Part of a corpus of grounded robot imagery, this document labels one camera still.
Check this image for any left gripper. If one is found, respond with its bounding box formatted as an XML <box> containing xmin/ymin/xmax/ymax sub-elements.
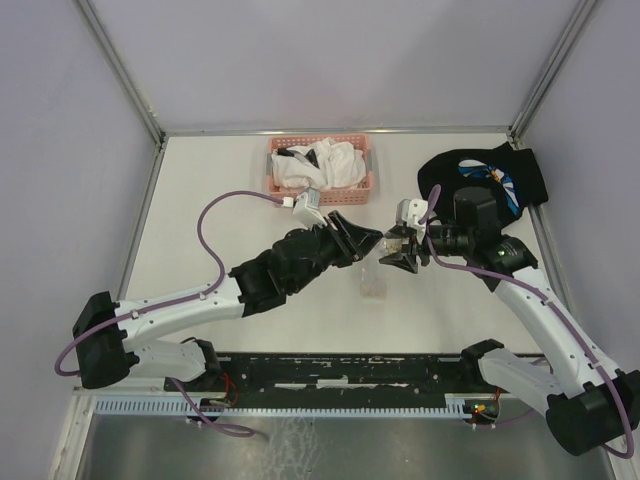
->
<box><xmin>289</xmin><ymin>210</ymin><xmax>383</xmax><ymax>294</ymax></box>

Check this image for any clear pill bottle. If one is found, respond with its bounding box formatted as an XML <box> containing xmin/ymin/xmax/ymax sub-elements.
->
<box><xmin>380</xmin><ymin>238</ymin><xmax>405</xmax><ymax>256</ymax></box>

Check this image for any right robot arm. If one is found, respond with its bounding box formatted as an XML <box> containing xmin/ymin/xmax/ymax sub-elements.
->
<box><xmin>380</xmin><ymin>186</ymin><xmax>639</xmax><ymax>459</ymax></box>

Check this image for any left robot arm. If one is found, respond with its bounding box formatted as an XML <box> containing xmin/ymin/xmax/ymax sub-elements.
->
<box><xmin>72</xmin><ymin>211</ymin><xmax>383</xmax><ymax>390</ymax></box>

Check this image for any pink plastic basket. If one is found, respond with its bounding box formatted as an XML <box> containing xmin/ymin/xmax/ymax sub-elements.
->
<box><xmin>266</xmin><ymin>133</ymin><xmax>375</xmax><ymax>206</ymax></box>

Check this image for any white cloth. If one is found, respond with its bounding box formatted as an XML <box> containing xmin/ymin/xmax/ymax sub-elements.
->
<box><xmin>271</xmin><ymin>137</ymin><xmax>367</xmax><ymax>191</ymax></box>

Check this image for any black garment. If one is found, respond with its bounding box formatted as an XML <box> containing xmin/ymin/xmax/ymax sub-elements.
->
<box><xmin>417</xmin><ymin>142</ymin><xmax>549</xmax><ymax>227</ymax></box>

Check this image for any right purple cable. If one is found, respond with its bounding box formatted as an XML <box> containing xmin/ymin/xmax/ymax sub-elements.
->
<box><xmin>419</xmin><ymin>183</ymin><xmax>632</xmax><ymax>459</ymax></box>

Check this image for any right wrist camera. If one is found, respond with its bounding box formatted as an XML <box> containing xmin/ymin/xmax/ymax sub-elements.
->
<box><xmin>396</xmin><ymin>199</ymin><xmax>430</xmax><ymax>243</ymax></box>

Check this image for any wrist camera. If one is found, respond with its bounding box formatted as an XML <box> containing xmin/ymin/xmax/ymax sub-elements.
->
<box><xmin>396</xmin><ymin>199</ymin><xmax>430</xmax><ymax>243</ymax></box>
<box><xmin>282</xmin><ymin>187</ymin><xmax>327</xmax><ymax>230</ymax></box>

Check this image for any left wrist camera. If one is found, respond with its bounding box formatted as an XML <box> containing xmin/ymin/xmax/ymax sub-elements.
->
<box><xmin>282</xmin><ymin>187</ymin><xmax>327</xmax><ymax>230</ymax></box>

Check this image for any white cable duct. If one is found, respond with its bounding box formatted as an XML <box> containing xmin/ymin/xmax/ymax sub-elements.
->
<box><xmin>94</xmin><ymin>394</ymin><xmax>476</xmax><ymax>416</ymax></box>

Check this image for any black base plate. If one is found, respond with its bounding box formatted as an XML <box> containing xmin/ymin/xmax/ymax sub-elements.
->
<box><xmin>183</xmin><ymin>352</ymin><xmax>496</xmax><ymax>409</ymax></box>

